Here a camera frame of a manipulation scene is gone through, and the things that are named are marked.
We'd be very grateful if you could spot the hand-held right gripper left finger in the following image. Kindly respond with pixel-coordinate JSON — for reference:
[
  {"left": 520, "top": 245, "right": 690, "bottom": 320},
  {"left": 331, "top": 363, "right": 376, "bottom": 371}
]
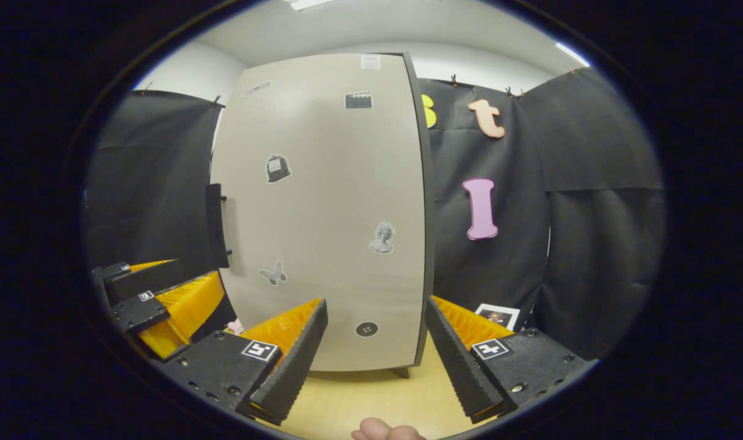
[{"left": 158, "top": 298, "right": 328, "bottom": 427}]

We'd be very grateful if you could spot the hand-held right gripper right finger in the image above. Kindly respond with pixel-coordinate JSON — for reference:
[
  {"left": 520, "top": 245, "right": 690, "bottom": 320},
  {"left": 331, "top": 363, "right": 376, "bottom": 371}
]
[{"left": 425, "top": 295, "right": 598, "bottom": 424}]

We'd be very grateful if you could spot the beige cabinet door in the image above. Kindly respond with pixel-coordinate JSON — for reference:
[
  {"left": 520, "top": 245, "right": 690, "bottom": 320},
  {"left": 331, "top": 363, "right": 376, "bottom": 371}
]
[{"left": 205, "top": 53, "right": 426, "bottom": 372}]

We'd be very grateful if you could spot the white cover book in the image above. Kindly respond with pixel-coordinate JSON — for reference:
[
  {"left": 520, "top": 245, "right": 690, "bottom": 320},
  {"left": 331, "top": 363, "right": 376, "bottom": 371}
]
[{"left": 474, "top": 304, "right": 521, "bottom": 332}]

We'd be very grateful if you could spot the black backdrop cloth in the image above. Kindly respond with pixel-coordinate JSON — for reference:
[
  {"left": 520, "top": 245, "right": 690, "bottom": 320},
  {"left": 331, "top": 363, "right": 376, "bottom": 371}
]
[{"left": 84, "top": 66, "right": 665, "bottom": 361}]

